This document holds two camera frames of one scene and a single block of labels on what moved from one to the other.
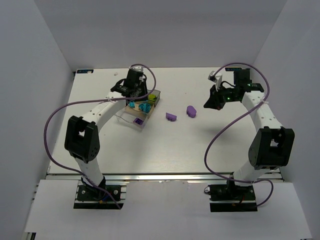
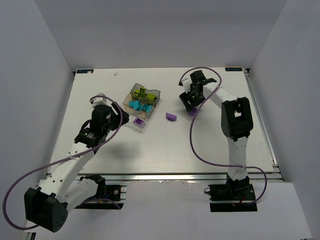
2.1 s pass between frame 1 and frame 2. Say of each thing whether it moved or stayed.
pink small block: stayed
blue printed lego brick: moved
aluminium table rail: stayed
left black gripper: moved
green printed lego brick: stayed
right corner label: stayed
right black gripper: moved
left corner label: stayed
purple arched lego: stayed
